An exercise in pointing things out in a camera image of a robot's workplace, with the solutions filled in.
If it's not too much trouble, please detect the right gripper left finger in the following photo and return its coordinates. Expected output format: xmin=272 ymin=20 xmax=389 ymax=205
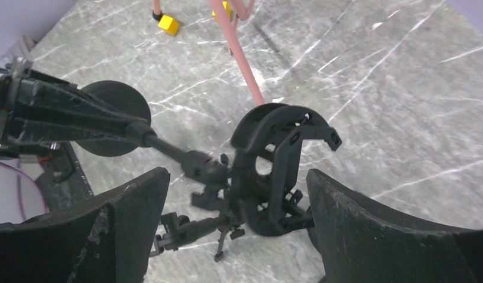
xmin=0 ymin=167 xmax=170 ymax=282

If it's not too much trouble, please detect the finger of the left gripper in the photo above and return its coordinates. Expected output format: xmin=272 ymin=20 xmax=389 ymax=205
xmin=7 ymin=76 xmax=151 ymax=143

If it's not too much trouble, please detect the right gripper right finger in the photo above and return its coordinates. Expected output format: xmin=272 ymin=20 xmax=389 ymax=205
xmin=306 ymin=169 xmax=483 ymax=282

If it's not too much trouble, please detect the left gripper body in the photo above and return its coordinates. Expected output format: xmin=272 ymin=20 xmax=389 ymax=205
xmin=0 ymin=58 xmax=35 ymax=159

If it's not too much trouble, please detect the black shock-mount stand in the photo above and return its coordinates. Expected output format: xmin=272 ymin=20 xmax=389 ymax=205
xmin=75 ymin=80 xmax=343 ymax=238

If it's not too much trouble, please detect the black tripod mic stand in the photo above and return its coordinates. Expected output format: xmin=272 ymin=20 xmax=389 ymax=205
xmin=150 ymin=212 xmax=245 ymax=262

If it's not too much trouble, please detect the pink music stand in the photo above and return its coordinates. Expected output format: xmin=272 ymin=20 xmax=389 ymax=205
xmin=152 ymin=0 xmax=265 ymax=105

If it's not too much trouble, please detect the yellow cube near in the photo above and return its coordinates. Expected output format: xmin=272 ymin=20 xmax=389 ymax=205
xmin=158 ymin=14 xmax=180 ymax=36

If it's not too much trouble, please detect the yellow cube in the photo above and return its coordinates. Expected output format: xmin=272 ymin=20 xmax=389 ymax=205
xmin=210 ymin=0 xmax=233 ymax=21
xmin=158 ymin=14 xmax=180 ymax=36

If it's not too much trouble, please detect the yellow cube far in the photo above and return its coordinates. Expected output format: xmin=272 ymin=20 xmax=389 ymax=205
xmin=210 ymin=0 xmax=233 ymax=21

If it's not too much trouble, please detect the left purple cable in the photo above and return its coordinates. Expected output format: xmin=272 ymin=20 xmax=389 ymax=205
xmin=0 ymin=158 xmax=49 ymax=223

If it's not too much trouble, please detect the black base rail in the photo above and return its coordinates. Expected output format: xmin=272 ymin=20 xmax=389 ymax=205
xmin=35 ymin=142 xmax=94 ymax=212

